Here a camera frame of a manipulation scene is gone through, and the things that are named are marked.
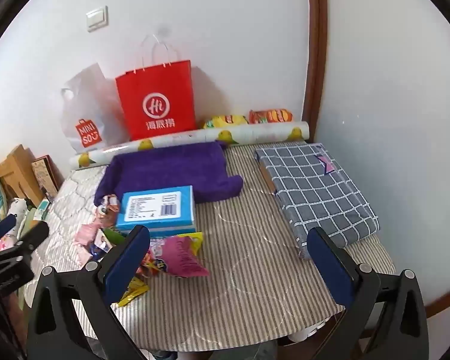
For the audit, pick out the blue tissue pack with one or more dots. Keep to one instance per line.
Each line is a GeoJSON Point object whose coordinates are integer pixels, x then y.
{"type": "Point", "coordinates": [153, 202]}

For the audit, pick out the white plastic bag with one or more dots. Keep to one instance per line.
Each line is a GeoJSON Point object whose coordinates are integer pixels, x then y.
{"type": "Point", "coordinates": [93, 101]}

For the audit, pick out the grey plaid folded sheet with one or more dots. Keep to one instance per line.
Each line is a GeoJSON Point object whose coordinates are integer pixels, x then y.
{"type": "Point", "coordinates": [315, 191]}

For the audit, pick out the green snack packet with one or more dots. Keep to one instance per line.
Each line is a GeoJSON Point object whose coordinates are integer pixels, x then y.
{"type": "Point", "coordinates": [114, 237]}

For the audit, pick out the orange chip bag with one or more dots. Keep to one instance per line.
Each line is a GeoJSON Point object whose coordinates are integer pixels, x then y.
{"type": "Point", "coordinates": [272, 116]}

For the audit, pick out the printed cardboard box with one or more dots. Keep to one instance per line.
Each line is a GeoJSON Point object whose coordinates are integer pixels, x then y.
{"type": "Point", "coordinates": [47, 176]}

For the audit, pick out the red white cartoon snack packet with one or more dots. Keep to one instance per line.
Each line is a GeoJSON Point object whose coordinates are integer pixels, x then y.
{"type": "Point", "coordinates": [108, 210]}

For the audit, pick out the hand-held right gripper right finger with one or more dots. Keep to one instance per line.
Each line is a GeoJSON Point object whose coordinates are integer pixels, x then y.
{"type": "Point", "coordinates": [330, 266]}

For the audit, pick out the purple towel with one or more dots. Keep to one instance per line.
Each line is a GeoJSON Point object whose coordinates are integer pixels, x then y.
{"type": "Point", "coordinates": [165, 168]}

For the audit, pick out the yellow chip bag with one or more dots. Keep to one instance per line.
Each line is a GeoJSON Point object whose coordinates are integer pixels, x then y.
{"type": "Point", "coordinates": [225, 122]}

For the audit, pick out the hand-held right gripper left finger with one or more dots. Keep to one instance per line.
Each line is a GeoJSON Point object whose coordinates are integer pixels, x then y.
{"type": "Point", "coordinates": [125, 260]}

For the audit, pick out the striped quilted mattress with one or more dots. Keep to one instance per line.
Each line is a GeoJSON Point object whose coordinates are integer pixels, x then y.
{"type": "Point", "coordinates": [247, 288]}

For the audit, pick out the pear print paper roll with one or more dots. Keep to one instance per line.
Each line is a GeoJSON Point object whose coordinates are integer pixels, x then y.
{"type": "Point", "coordinates": [195, 135]}

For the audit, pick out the small pink snack packet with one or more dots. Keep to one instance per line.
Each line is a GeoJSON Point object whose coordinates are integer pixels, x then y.
{"type": "Point", "coordinates": [90, 234]}
{"type": "Point", "coordinates": [84, 255]}

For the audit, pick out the wooden furniture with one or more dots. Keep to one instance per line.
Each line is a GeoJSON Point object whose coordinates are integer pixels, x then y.
{"type": "Point", "coordinates": [11, 165]}

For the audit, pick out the brown wooden door frame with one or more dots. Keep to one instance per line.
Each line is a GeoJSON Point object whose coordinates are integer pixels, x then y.
{"type": "Point", "coordinates": [315, 45]}

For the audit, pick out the red paper bag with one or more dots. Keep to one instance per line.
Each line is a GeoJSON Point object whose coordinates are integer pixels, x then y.
{"type": "Point", "coordinates": [153, 93]}

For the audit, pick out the large pink snack packet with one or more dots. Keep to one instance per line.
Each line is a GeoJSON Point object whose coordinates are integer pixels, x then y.
{"type": "Point", "coordinates": [182, 257]}

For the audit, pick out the white spotted plush toy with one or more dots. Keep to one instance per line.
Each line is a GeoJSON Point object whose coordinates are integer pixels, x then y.
{"type": "Point", "coordinates": [20, 213]}

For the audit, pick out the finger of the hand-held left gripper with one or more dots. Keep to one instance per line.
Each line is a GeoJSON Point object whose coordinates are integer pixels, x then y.
{"type": "Point", "coordinates": [2, 227]}
{"type": "Point", "coordinates": [35, 232]}

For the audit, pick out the white light switch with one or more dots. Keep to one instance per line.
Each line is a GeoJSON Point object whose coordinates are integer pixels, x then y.
{"type": "Point", "coordinates": [97, 18]}

